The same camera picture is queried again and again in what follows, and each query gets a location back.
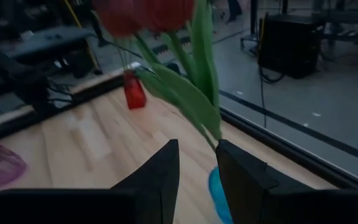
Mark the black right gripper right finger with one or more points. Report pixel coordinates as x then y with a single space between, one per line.
253 196

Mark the yellow pole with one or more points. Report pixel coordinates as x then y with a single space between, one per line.
82 34

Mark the blue glass vase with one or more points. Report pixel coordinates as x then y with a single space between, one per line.
221 199

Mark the black aluminium table frame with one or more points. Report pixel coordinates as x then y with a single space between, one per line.
291 152

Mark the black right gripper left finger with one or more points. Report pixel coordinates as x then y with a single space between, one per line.
154 193

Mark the black equipment box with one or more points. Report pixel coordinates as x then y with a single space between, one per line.
287 46

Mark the red glass vase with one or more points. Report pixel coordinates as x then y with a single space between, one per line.
134 91

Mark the person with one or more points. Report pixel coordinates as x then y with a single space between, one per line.
234 9

